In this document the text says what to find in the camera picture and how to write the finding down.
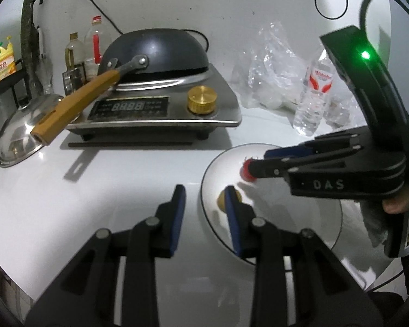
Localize steel induction cooker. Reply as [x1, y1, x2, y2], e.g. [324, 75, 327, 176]
[65, 65, 242, 141]

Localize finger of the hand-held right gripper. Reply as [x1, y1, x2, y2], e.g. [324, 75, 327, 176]
[247, 155, 348, 180]
[263, 131, 367, 160]

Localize dark curved pipe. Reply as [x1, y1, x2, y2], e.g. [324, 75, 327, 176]
[20, 0, 44, 92]

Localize white plate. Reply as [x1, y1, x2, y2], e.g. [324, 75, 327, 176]
[199, 143, 343, 266]

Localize black wok with wooden handle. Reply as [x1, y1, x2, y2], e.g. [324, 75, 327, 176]
[31, 28, 210, 145]

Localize red cherry tomato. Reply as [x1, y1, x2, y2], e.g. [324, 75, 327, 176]
[243, 159, 258, 182]

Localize clear plastic bags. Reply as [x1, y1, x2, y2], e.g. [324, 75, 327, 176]
[232, 20, 362, 126]

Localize clear water bottle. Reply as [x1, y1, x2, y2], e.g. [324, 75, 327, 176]
[293, 49, 336, 136]

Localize thin black cable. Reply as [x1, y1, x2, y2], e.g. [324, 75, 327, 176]
[363, 269, 408, 292]

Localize dark cloth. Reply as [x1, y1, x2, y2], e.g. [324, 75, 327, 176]
[366, 291, 408, 327]

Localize dark glass bottle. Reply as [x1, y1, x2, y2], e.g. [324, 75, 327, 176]
[62, 32, 87, 96]

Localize black wire rack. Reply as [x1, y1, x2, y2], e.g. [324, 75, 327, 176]
[0, 58, 33, 116]

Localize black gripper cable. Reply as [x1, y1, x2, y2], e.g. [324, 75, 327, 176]
[359, 0, 409, 38]

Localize yellow detergent bottle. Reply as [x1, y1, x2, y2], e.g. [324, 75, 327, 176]
[0, 36, 17, 86]

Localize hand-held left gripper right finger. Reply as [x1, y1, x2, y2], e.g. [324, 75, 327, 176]
[224, 186, 384, 327]

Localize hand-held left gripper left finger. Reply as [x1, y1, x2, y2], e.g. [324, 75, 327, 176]
[25, 184, 186, 327]

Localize small yellow fruit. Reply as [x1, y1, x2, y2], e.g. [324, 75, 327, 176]
[217, 191, 242, 212]

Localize red-capped oil bottle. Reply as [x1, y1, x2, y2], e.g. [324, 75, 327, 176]
[83, 15, 106, 79]

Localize person's right hand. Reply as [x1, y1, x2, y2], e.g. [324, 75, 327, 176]
[382, 184, 409, 215]

